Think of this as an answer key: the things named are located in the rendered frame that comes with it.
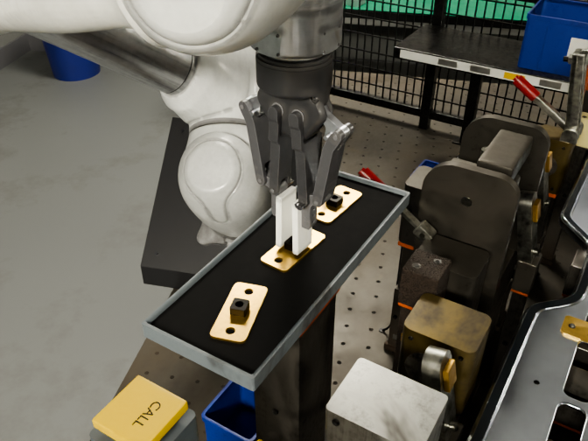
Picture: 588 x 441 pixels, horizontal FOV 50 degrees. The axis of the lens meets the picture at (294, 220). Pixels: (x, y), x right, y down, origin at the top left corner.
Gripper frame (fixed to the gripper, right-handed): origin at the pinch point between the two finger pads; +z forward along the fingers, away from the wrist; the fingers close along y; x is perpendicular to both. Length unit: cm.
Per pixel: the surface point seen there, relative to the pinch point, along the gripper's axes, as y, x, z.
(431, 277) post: 13.0, 11.7, 10.1
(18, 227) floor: -193, 61, 121
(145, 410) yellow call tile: 3.0, -26.3, 4.1
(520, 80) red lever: 3, 69, 6
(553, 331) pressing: 27.2, 22.6, 20.1
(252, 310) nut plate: 2.8, -11.2, 3.8
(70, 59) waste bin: -302, 176, 105
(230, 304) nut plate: 0.3, -11.8, 3.8
